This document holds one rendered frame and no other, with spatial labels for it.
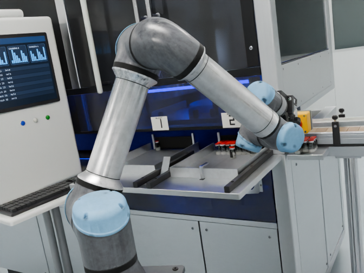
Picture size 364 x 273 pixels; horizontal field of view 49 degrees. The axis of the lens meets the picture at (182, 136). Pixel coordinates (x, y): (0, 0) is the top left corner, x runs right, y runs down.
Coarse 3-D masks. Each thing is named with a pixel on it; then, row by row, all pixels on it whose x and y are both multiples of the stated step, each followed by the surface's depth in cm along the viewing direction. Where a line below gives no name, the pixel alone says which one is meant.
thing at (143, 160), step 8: (128, 152) 175; (136, 152) 180; (144, 152) 185; (152, 152) 183; (160, 152) 181; (168, 152) 178; (176, 152) 176; (184, 152) 165; (128, 160) 175; (136, 160) 172; (144, 160) 171; (152, 160) 168; (160, 160) 166; (128, 168) 154; (136, 168) 152; (144, 168) 150; (152, 168) 148
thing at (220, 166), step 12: (192, 156) 154; (204, 156) 162; (216, 156) 160; (228, 156) 157; (240, 156) 155; (180, 168) 139; (192, 168) 137; (204, 168) 134; (216, 168) 132; (228, 168) 130; (240, 168) 130
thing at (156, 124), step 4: (160, 116) 172; (164, 116) 171; (152, 120) 175; (156, 120) 174; (164, 120) 172; (152, 124) 176; (156, 124) 175; (160, 124) 173; (164, 124) 172; (156, 128) 175; (160, 128) 174; (164, 128) 173; (168, 128) 172
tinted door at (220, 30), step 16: (160, 0) 160; (176, 0) 156; (192, 0) 153; (208, 0) 150; (224, 0) 147; (160, 16) 162; (176, 16) 158; (192, 16) 155; (208, 16) 151; (224, 16) 148; (240, 16) 145; (192, 32) 156; (208, 32) 153; (224, 32) 150; (240, 32) 146; (256, 32) 144; (208, 48) 155; (224, 48) 151; (240, 48) 148; (224, 64) 153; (240, 64) 149
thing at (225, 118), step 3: (222, 114) 157; (225, 114) 156; (228, 114) 156; (222, 117) 157; (225, 117) 157; (228, 117) 156; (231, 117) 155; (222, 120) 158; (225, 120) 157; (228, 120) 156; (225, 123) 157; (228, 123) 157; (237, 123) 155; (240, 123) 154; (225, 126) 158; (228, 126) 157; (231, 126) 156; (234, 126) 156; (237, 126) 155
